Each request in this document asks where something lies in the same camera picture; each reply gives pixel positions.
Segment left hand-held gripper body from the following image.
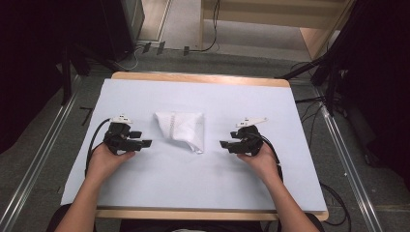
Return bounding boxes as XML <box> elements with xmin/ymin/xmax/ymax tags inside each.
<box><xmin>102</xmin><ymin>114</ymin><xmax>138</xmax><ymax>156</ymax></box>

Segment black hanging cable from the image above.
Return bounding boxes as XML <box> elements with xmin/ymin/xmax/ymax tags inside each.
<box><xmin>189</xmin><ymin>0</ymin><xmax>222</xmax><ymax>53</ymax></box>

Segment white mesh laundry bag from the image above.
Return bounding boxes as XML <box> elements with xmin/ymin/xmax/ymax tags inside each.
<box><xmin>153</xmin><ymin>110</ymin><xmax>206</xmax><ymax>155</ymax></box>

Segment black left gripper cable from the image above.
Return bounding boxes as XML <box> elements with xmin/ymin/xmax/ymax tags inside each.
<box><xmin>84</xmin><ymin>117</ymin><xmax>112</xmax><ymax>178</ymax></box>

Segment person's dark clothing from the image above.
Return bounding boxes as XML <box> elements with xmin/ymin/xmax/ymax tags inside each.
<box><xmin>45</xmin><ymin>202</ymin><xmax>327</xmax><ymax>232</ymax></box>

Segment black floor cables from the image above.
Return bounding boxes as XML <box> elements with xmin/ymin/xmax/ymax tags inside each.
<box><xmin>294</xmin><ymin>96</ymin><xmax>353</xmax><ymax>227</ymax></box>

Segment dark curtain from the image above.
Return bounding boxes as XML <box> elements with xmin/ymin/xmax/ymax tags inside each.
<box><xmin>335</xmin><ymin>0</ymin><xmax>410</xmax><ymax>191</ymax></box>
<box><xmin>0</xmin><ymin>0</ymin><xmax>107</xmax><ymax>155</ymax></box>

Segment light wooden shelf unit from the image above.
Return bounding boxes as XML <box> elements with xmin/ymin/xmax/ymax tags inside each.
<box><xmin>198</xmin><ymin>0</ymin><xmax>357</xmax><ymax>62</ymax></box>

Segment aluminium floor rail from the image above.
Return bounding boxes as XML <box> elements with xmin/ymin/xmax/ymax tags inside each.
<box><xmin>309</xmin><ymin>86</ymin><xmax>385</xmax><ymax>232</ymax></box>
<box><xmin>0</xmin><ymin>74</ymin><xmax>82</xmax><ymax>232</ymax></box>

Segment black cabinet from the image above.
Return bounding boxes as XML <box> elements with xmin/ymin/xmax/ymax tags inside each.
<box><xmin>96</xmin><ymin>0</ymin><xmax>146</xmax><ymax>63</ymax></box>

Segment white floor cable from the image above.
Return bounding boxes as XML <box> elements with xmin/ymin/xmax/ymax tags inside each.
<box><xmin>120</xmin><ymin>46</ymin><xmax>144</xmax><ymax>72</ymax></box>

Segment person's right hand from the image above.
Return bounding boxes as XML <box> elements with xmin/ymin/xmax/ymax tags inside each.
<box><xmin>236</xmin><ymin>142</ymin><xmax>282</xmax><ymax>186</ymax></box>

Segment pale blue table mat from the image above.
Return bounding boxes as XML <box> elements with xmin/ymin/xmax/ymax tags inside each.
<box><xmin>60</xmin><ymin>78</ymin><xmax>329</xmax><ymax>213</ymax></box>

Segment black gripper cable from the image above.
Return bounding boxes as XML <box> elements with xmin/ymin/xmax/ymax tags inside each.
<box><xmin>260</xmin><ymin>134</ymin><xmax>285</xmax><ymax>182</ymax></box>
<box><xmin>84</xmin><ymin>117</ymin><xmax>112</xmax><ymax>178</ymax></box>

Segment black metal stand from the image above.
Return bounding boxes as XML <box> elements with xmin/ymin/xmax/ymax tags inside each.
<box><xmin>59</xmin><ymin>43</ymin><xmax>129</xmax><ymax>106</ymax></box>
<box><xmin>275</xmin><ymin>51</ymin><xmax>347</xmax><ymax>117</ymax></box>

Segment person's left hand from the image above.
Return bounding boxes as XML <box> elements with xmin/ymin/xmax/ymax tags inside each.
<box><xmin>85</xmin><ymin>142</ymin><xmax>136</xmax><ymax>182</ymax></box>

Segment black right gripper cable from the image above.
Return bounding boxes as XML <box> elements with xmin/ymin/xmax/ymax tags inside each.
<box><xmin>260</xmin><ymin>134</ymin><xmax>285</xmax><ymax>182</ymax></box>

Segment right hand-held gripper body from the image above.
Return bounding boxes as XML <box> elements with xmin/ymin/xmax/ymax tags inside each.
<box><xmin>233</xmin><ymin>117</ymin><xmax>269</xmax><ymax>158</ymax></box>

